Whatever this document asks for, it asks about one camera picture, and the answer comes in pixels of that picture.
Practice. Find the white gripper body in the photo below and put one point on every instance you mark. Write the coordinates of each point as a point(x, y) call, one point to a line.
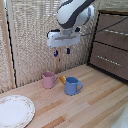
point(63, 38)

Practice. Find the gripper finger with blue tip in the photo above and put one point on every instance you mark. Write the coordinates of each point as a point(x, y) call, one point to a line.
point(68, 50)
point(55, 52)

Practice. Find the blue mug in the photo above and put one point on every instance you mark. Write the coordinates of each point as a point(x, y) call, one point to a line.
point(70, 86)

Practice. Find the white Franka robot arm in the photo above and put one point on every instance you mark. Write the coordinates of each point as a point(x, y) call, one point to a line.
point(71, 13)

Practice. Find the bamboo blind screen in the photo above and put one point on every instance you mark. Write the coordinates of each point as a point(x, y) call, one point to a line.
point(33, 40)

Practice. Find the yellow block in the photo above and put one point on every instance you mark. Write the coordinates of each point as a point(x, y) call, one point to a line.
point(62, 79)

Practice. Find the pink mug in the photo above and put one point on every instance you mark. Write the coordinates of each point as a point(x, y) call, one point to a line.
point(48, 80)

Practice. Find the black thin pole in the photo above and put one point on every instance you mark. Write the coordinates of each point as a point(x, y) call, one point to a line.
point(12, 60)

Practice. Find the white plate with patterned rim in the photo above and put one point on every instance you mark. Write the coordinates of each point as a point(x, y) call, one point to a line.
point(15, 111)

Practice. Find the wooden post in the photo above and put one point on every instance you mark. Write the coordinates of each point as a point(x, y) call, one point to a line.
point(58, 63)
point(9, 56)

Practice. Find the dark drawer cabinet frame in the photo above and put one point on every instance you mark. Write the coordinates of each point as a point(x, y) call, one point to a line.
point(113, 12)

